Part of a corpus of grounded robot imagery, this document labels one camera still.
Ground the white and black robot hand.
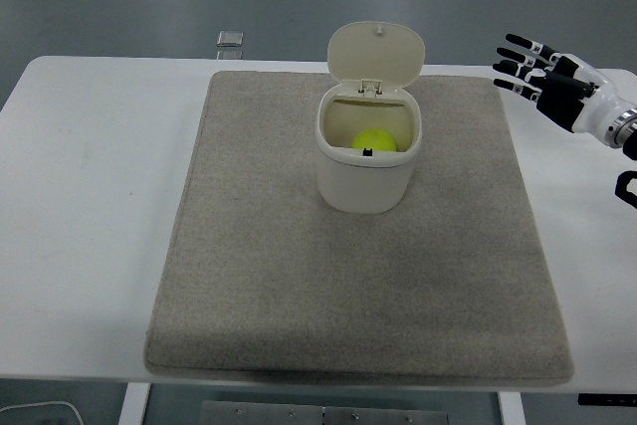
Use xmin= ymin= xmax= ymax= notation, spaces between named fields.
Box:
xmin=492 ymin=33 xmax=630 ymax=140

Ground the yellow-green tennis ball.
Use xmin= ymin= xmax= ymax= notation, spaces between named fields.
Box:
xmin=351 ymin=127 xmax=398 ymax=153

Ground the cream plastic bin with flip lid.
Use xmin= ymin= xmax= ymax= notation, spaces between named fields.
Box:
xmin=316 ymin=21 xmax=426 ymax=215

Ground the black table control panel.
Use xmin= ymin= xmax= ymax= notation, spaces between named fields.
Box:
xmin=577 ymin=393 xmax=637 ymax=406

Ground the beige-grey felt mat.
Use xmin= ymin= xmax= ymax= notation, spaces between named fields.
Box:
xmin=142 ymin=71 xmax=575 ymax=387

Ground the white table leg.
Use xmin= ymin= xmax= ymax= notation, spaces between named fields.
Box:
xmin=497 ymin=391 xmax=524 ymax=425
xmin=117 ymin=383 xmax=151 ymax=425

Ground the grey metal plate with screws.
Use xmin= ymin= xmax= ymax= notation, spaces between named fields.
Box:
xmin=200 ymin=399 xmax=449 ymax=425

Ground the white cable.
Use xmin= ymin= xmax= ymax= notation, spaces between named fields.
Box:
xmin=0 ymin=400 xmax=84 ymax=425

